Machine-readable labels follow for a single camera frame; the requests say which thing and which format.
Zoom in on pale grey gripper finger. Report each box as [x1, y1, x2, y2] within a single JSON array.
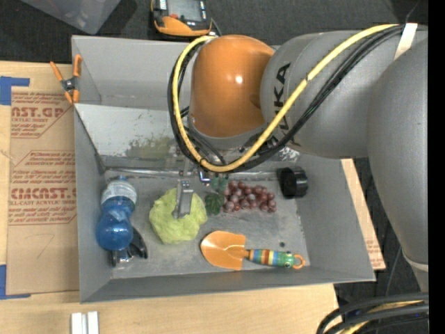
[[172, 179, 195, 220]]

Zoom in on yellow-green toy lettuce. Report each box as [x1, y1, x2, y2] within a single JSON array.
[[148, 186, 209, 246]]

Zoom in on red toy grapes with leaves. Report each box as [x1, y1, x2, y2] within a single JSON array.
[[204, 175, 278, 216]]

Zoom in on black sunglasses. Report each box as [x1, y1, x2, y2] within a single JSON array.
[[110, 228, 149, 268]]

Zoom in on blue plastic bottle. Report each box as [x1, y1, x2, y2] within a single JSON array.
[[95, 175, 138, 252]]

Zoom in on black round knob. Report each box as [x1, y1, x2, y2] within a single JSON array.
[[276, 166, 309, 199]]

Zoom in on grey metal bin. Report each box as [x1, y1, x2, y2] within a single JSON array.
[[71, 35, 377, 304]]

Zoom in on brown cardboard board red print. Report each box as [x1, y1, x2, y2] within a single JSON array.
[[0, 60, 387, 301]]

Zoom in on orange toy shovel striped handle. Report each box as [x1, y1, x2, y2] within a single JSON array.
[[200, 230, 307, 271]]

